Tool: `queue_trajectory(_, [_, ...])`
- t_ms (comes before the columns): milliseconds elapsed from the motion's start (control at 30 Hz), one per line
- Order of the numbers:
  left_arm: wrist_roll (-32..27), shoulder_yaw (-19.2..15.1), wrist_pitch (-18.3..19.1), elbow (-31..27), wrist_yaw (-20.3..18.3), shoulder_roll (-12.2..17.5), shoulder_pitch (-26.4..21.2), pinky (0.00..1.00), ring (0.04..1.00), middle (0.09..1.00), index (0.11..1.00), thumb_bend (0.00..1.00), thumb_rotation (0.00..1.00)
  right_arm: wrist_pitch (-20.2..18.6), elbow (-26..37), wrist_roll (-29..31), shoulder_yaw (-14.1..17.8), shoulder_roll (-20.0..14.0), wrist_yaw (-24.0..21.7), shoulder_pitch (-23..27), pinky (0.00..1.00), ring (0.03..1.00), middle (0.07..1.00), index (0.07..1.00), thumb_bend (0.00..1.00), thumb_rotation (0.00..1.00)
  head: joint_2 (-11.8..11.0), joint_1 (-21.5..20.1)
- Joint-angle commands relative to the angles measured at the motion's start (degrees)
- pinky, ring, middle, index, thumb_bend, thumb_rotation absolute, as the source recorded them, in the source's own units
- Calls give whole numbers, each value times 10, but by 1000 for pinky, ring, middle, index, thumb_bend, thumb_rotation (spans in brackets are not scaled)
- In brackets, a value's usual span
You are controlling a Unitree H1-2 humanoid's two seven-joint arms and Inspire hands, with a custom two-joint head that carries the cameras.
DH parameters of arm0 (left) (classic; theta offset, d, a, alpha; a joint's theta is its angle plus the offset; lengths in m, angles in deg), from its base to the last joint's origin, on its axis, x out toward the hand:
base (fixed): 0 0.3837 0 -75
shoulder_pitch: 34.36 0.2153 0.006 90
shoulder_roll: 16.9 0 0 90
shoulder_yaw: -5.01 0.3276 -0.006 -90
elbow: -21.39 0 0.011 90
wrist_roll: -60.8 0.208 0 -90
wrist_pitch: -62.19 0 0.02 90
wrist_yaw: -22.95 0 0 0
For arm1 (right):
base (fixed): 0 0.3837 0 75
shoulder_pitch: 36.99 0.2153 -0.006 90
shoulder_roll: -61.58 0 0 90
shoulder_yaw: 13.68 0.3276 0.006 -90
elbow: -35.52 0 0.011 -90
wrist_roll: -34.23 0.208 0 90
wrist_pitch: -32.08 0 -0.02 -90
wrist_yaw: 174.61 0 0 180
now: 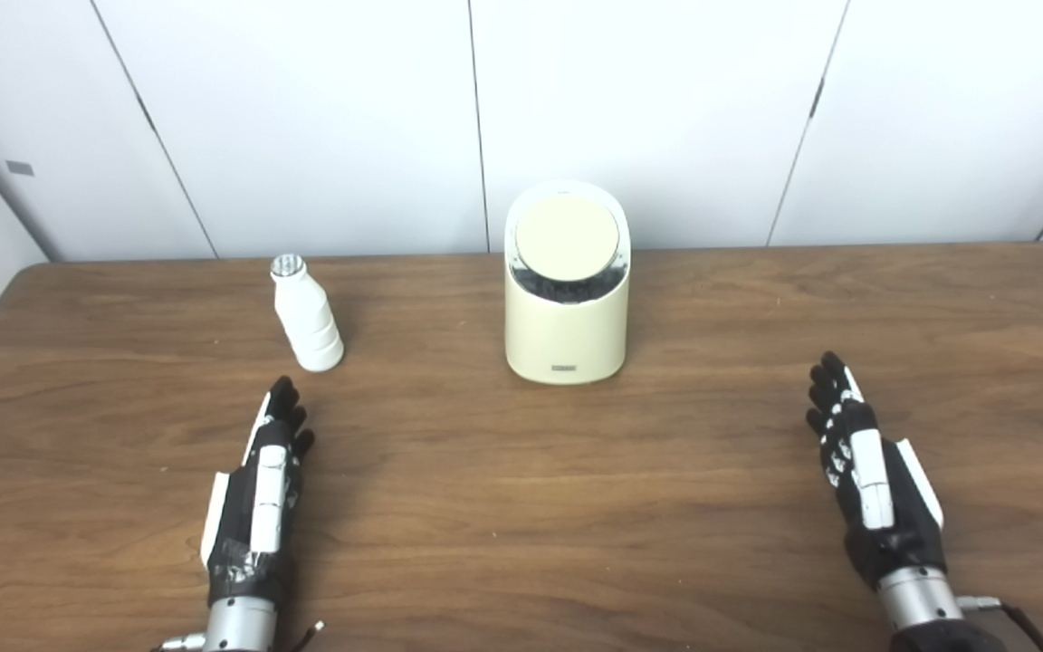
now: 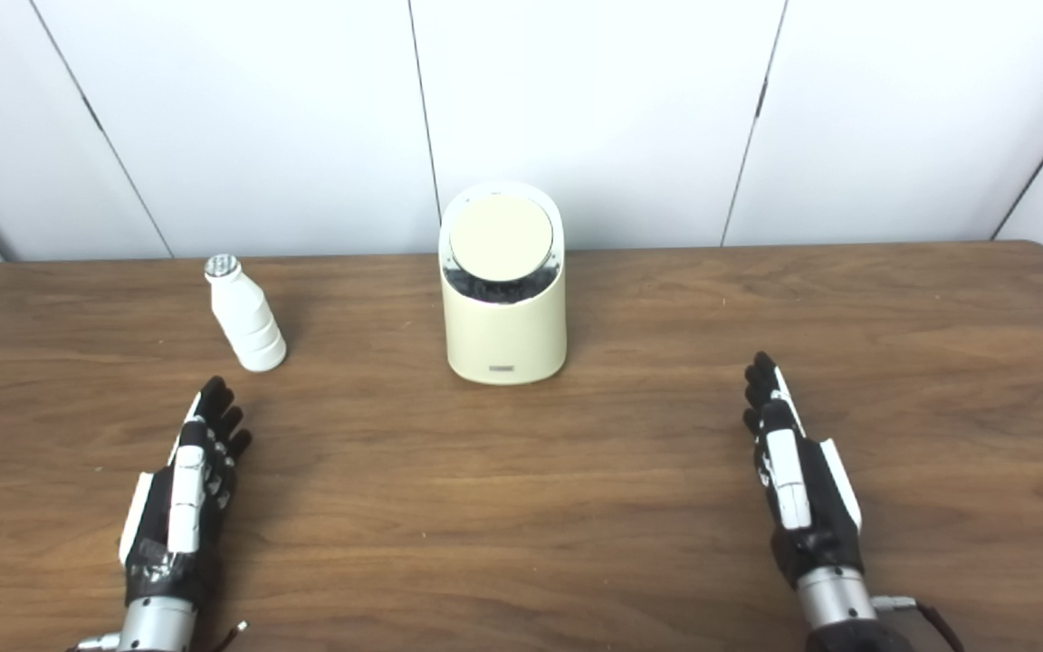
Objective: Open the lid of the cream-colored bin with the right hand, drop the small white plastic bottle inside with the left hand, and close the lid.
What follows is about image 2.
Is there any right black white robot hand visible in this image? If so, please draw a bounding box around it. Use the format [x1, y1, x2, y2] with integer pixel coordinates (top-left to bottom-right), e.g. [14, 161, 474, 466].
[742, 351, 865, 590]

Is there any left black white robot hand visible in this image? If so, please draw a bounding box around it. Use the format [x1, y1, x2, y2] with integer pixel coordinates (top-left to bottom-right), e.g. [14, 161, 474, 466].
[119, 376, 254, 608]

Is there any small white plastic bottle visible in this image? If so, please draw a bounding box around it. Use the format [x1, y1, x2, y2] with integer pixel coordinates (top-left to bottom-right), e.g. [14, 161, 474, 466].
[204, 254, 288, 373]

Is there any cream-colored round bin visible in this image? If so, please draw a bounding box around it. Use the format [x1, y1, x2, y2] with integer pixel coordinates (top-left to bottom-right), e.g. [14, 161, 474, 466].
[438, 181, 568, 386]

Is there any cream round bin lid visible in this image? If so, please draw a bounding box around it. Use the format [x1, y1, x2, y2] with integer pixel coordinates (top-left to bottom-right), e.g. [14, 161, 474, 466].
[447, 193, 555, 283]

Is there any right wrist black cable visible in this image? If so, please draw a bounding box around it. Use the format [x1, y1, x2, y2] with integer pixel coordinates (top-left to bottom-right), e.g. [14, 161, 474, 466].
[875, 595, 966, 652]

